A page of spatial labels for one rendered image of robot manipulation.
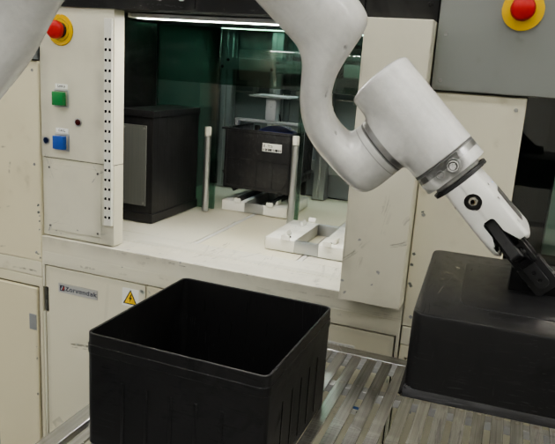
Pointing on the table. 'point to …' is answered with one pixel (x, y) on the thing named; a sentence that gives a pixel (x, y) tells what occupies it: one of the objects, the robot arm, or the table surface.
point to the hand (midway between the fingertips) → (537, 274)
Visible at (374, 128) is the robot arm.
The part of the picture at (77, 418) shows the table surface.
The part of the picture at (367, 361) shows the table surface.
